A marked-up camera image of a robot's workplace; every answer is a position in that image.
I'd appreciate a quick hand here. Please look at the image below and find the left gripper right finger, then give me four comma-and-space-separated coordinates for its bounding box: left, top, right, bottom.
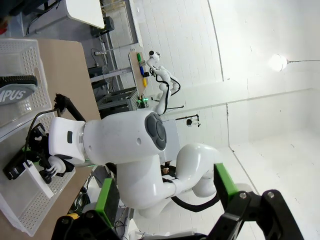
207, 162, 305, 240

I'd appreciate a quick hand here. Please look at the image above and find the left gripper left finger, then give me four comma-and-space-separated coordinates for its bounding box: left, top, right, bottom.
53, 177, 121, 240

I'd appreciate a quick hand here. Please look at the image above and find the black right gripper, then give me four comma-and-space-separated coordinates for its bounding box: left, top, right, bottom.
20, 123, 50, 164

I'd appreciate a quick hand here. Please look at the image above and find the black stapler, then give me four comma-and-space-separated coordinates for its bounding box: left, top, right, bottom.
2, 149, 30, 181

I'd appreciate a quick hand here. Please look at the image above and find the gray CAMPUS pencil case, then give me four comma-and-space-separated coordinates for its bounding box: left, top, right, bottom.
0, 74, 38, 106

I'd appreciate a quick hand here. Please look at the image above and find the white perforated plastic basket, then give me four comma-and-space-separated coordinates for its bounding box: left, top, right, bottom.
0, 38, 55, 143
0, 113, 77, 238

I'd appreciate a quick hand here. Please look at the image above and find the wooden board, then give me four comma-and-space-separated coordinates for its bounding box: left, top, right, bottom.
128, 51, 149, 99

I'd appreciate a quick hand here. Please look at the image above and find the round glowing lamp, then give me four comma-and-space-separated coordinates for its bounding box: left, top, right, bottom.
268, 53, 289, 73

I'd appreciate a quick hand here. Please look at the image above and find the white background table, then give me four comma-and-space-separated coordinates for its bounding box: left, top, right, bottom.
65, 0, 106, 30

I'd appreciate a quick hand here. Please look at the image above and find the thin black camera cable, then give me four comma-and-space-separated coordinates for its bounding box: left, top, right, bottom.
24, 108, 60, 166

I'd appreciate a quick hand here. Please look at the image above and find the black camera on boom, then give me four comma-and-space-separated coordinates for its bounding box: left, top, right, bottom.
175, 113, 201, 129

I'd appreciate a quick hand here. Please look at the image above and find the aluminium frame stand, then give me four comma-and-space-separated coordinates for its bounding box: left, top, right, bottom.
98, 86, 141, 119

